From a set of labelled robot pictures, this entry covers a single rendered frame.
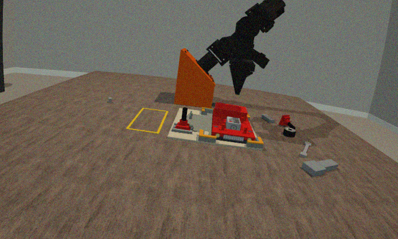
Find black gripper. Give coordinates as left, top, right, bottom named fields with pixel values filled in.
left=229, top=38, right=255, bottom=95

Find black toy tyre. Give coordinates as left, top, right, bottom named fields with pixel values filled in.
left=283, top=127, right=296, bottom=138

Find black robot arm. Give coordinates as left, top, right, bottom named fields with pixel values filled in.
left=196, top=0, right=286, bottom=75

